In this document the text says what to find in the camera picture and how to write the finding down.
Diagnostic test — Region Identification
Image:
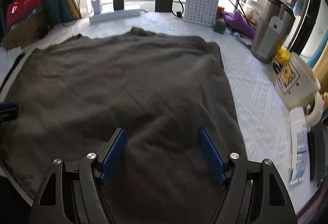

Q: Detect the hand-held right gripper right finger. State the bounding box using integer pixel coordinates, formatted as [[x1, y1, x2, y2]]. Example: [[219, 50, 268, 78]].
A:
[[200, 128, 299, 224]]

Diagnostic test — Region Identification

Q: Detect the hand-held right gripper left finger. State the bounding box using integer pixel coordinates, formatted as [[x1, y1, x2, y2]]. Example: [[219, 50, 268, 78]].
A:
[[28, 128, 127, 224]]

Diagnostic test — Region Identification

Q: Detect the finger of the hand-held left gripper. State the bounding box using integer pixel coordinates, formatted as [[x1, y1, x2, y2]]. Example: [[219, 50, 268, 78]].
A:
[[0, 101, 19, 122]]

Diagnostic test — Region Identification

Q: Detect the dark grey shirt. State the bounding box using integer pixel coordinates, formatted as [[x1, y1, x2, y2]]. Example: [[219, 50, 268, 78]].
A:
[[0, 26, 248, 224]]

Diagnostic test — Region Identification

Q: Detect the white garment with dark trim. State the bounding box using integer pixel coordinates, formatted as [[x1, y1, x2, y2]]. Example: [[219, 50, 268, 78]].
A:
[[0, 46, 34, 101]]

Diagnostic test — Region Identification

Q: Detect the white textured table cover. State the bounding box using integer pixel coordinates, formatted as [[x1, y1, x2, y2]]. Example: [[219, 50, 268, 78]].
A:
[[0, 10, 318, 217]]

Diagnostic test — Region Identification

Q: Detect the cardboard box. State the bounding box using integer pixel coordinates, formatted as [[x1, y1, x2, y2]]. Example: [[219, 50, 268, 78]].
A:
[[1, 7, 52, 50]]

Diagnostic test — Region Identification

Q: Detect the white squeeze tube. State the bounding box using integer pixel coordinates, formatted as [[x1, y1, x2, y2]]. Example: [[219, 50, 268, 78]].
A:
[[289, 107, 309, 185]]

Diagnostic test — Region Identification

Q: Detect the red printed board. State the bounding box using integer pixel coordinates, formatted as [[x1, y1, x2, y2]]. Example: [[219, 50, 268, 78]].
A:
[[6, 0, 44, 32]]

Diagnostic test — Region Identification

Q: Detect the dark grey flat board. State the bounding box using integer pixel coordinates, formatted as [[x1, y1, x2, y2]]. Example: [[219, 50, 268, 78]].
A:
[[309, 125, 327, 185]]

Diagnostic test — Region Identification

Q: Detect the white cartoon mug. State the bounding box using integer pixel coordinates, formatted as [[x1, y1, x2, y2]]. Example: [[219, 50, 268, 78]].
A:
[[274, 52, 325, 127]]

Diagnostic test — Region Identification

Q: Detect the yellow packet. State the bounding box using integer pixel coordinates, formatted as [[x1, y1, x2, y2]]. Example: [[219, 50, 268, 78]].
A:
[[274, 47, 292, 66]]

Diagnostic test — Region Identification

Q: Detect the steel tumbler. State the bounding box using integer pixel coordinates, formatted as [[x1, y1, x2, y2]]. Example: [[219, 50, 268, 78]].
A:
[[250, 0, 297, 64]]

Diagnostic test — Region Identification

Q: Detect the purple cloth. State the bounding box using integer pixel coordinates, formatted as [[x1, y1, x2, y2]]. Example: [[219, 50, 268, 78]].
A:
[[221, 11, 257, 39]]

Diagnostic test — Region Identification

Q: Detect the white charger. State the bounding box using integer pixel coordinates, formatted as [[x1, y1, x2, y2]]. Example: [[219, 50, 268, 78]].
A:
[[91, 0, 103, 15]]

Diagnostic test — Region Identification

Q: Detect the white power strip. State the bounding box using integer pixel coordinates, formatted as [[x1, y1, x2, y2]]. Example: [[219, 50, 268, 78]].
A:
[[88, 3, 142, 23]]

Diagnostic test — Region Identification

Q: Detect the clear plastic snack jar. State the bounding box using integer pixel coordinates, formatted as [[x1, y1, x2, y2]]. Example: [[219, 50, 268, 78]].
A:
[[240, 0, 264, 26]]

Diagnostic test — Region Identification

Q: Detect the white plastic basket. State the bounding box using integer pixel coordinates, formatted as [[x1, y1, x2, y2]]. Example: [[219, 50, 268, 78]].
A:
[[182, 0, 221, 27]]

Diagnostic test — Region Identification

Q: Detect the thin black charging cable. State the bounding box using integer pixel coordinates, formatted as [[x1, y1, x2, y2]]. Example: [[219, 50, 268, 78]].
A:
[[61, 0, 100, 27]]

